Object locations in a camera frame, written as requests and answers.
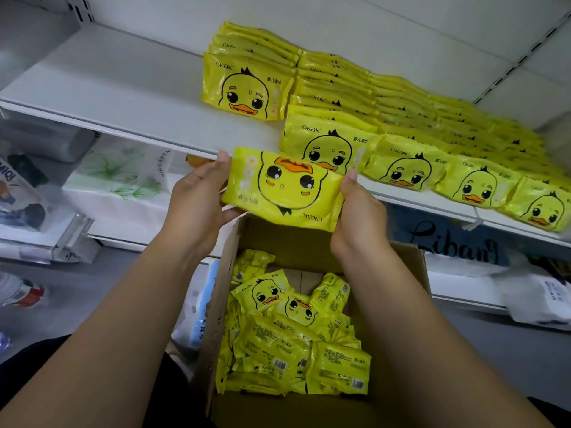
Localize white metal shelf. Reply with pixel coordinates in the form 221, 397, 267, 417
0, 0, 571, 317

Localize MIQI boxes with fruit print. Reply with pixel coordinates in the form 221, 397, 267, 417
0, 156, 55, 232

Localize person's left hand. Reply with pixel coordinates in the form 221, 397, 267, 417
156, 151, 244, 264

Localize brown cardboard box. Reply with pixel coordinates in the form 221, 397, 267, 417
192, 213, 434, 428

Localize green white tissue pack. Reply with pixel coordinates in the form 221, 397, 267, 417
62, 136, 175, 206

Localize person's black trousers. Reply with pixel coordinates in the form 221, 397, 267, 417
0, 334, 571, 428

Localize white pegboard shelf unit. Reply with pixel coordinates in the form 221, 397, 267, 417
0, 0, 99, 264

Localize person's left forearm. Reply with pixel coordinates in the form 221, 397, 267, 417
0, 238, 215, 428

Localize white blue plastic bag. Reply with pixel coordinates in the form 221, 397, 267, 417
170, 258, 222, 353

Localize person's right forearm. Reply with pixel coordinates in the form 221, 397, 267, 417
334, 249, 554, 428

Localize white duck tissue pack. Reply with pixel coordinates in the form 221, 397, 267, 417
165, 154, 215, 188

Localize pack of red-capped bottles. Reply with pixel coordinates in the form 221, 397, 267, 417
0, 272, 46, 309

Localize blue white roll pack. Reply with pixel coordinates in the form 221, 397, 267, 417
495, 258, 571, 331

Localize person's right hand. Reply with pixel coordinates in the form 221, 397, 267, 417
330, 168, 391, 268

